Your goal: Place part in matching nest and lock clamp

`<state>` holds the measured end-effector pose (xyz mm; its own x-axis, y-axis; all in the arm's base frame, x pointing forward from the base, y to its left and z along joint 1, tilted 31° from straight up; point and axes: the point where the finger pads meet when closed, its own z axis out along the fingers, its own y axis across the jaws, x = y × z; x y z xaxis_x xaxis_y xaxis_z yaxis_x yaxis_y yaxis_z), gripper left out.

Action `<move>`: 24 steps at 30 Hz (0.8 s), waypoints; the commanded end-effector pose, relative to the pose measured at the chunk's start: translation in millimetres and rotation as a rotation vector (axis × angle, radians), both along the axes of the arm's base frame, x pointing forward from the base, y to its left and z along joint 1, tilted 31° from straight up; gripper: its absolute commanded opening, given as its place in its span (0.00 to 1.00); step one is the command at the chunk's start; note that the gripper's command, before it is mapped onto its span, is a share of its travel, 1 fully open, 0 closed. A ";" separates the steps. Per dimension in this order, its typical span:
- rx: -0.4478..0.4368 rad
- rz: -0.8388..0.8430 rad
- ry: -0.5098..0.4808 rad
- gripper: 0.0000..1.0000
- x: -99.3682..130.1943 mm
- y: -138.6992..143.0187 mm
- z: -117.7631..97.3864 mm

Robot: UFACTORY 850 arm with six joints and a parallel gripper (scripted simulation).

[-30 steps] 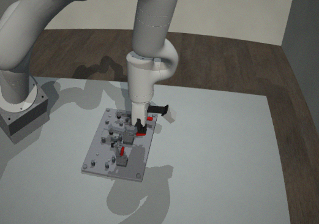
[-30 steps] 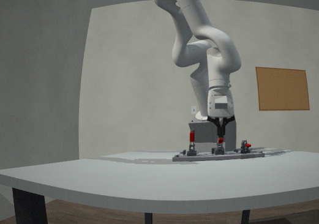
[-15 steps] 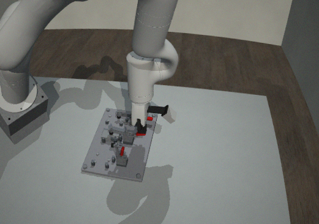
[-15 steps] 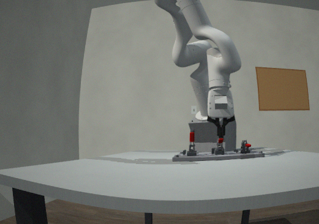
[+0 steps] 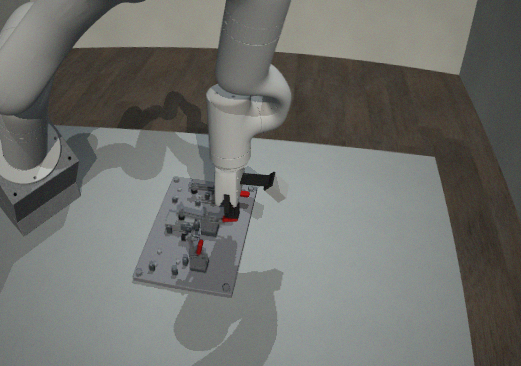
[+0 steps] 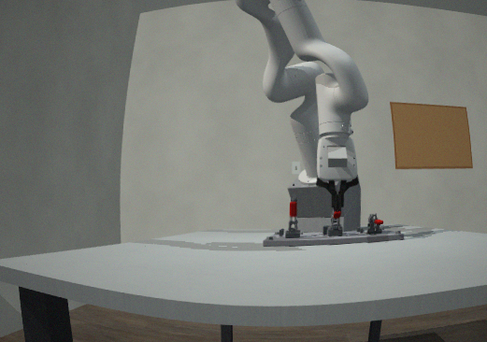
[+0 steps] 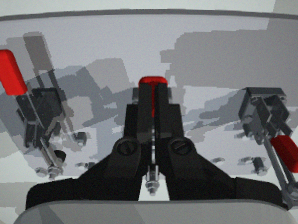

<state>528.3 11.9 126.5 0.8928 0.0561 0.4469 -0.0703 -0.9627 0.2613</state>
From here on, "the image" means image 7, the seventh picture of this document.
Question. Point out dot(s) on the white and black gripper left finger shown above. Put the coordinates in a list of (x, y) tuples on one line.
[(117, 177)]

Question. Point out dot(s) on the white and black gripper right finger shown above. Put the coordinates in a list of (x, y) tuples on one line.
[(195, 177)]

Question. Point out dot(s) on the grey fixture plate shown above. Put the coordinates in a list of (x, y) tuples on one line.
[(209, 58)]

